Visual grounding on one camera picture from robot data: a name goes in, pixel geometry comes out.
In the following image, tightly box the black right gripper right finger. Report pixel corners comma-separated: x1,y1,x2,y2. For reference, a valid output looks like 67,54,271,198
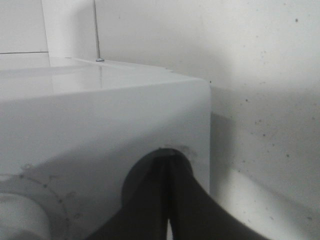
168,155,266,240

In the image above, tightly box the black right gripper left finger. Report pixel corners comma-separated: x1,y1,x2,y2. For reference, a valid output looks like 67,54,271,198
87,161,169,240

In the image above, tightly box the white microwave oven body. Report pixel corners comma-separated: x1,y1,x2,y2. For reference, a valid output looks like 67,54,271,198
0,54,211,240

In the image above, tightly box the lower white microwave knob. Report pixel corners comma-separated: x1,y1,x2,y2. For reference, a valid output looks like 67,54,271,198
0,192,52,240

